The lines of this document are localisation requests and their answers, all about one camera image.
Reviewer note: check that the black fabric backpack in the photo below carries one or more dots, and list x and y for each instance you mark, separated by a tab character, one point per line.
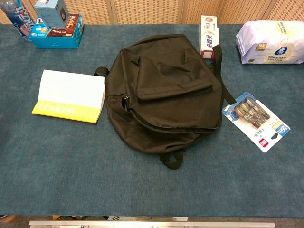
166	107

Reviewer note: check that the white and yellow book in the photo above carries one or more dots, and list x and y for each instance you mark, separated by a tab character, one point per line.
71	90

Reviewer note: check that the blue felt table cloth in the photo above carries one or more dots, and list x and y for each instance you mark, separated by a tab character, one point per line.
142	185

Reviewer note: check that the white red toothpaste box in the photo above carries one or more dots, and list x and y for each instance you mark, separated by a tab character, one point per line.
209	35

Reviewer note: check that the woven wicker folding screen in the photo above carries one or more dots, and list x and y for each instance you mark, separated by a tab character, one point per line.
147	12

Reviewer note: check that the correction tape blister pack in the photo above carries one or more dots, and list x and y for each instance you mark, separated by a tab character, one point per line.
259	123

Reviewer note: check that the blue snack box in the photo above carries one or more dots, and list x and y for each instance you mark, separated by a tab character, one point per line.
57	42

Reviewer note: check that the white tissue pack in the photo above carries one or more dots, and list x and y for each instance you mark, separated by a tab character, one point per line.
268	42

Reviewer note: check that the grey-blue small carton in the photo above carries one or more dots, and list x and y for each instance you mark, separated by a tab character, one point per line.
51	14

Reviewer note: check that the blue labelled drink bottle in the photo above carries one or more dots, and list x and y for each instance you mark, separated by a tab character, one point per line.
16	21

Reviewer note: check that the aluminium profile rail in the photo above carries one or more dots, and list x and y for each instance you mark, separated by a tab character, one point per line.
152	224

